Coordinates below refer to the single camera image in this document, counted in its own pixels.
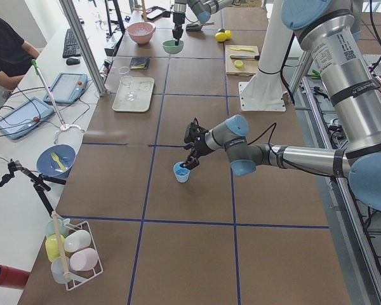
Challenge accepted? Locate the metal rod green tip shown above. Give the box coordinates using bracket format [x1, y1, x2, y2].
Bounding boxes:
[31, 59, 85, 144]

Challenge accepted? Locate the wooden cutting board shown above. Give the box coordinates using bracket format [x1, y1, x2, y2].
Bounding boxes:
[225, 45, 260, 76]

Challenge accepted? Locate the clear wine glass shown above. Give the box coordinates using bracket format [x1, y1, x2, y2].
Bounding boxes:
[120, 75, 137, 101]

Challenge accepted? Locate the black keyboard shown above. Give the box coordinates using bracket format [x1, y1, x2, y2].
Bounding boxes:
[62, 29, 81, 58]

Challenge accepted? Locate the metal ice scoop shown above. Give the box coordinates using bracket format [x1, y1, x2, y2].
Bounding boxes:
[185, 23, 204, 32]

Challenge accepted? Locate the aluminium frame post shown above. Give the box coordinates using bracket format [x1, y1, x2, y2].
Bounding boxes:
[59, 0, 107, 97]

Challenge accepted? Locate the red cylinder bottle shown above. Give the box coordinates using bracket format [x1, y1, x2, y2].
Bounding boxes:
[0, 264, 30, 290]

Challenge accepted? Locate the yellow plastic fork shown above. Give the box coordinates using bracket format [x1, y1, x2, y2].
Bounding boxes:
[51, 152, 68, 173]

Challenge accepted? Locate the white cup rack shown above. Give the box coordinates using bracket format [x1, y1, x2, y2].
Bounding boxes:
[44, 211, 104, 291]

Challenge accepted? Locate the black computer mouse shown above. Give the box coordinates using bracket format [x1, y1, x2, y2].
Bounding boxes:
[65, 57, 81, 66]

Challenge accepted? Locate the person in black shirt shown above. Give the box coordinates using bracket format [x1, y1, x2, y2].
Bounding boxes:
[0, 18, 40, 91]

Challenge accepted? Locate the yellow plastic knife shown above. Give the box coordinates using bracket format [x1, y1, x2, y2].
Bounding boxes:
[229, 47, 255, 52]

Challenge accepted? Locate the dark grey folded cloth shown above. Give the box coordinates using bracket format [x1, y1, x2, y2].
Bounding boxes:
[129, 57, 150, 70]

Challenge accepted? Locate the cream bear tray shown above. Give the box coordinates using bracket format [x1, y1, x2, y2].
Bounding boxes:
[112, 76, 154, 112]

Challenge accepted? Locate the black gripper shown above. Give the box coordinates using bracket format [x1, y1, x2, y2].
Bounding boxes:
[183, 118, 213, 169]
[172, 0, 187, 45]

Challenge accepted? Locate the pink bowl of ice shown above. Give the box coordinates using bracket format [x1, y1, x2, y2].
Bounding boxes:
[127, 22, 156, 45]

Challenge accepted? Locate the yellow lemon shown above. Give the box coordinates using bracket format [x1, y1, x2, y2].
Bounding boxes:
[215, 32, 227, 43]
[224, 30, 232, 40]

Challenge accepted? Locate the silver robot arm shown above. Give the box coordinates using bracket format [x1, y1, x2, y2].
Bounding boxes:
[182, 1, 381, 211]
[172, 0, 235, 46]

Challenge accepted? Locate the black camera tripod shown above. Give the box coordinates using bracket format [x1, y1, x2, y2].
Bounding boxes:
[0, 159, 67, 220]

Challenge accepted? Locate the light blue cup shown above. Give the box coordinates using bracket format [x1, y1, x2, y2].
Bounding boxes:
[173, 161, 191, 183]

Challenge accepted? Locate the mint green bowl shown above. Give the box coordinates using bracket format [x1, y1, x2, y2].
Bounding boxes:
[162, 39, 184, 55]

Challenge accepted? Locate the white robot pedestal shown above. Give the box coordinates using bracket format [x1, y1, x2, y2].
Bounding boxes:
[239, 1, 293, 112]

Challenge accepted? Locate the small clear glass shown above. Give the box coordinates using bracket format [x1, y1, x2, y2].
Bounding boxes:
[118, 66, 130, 76]

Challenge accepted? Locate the black handled knife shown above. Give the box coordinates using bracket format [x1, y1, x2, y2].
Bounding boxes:
[229, 54, 260, 61]

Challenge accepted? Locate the lower blue teach pendant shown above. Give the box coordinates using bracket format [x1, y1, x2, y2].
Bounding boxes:
[0, 97, 55, 140]

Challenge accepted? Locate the blue bowl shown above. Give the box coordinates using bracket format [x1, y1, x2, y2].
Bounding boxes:
[36, 144, 76, 179]

